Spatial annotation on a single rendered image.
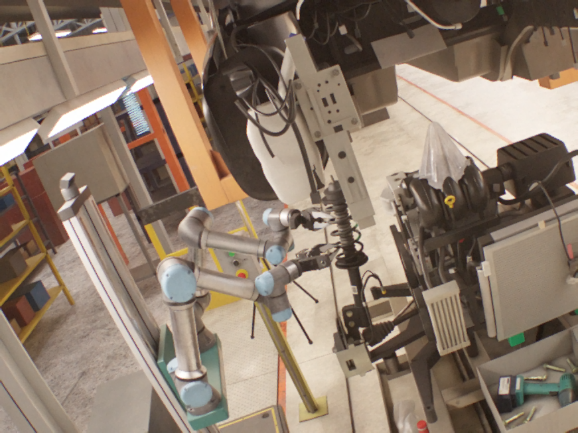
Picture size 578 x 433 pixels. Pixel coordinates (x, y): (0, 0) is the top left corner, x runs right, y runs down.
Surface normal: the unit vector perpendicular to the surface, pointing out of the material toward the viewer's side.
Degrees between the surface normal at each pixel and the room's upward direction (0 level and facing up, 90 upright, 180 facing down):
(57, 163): 90
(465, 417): 0
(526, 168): 80
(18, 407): 90
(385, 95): 133
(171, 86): 90
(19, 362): 90
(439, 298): 106
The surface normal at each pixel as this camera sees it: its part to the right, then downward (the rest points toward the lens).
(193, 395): 0.37, 0.33
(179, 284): 0.36, 0.07
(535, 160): -0.05, 0.20
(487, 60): 0.25, 0.86
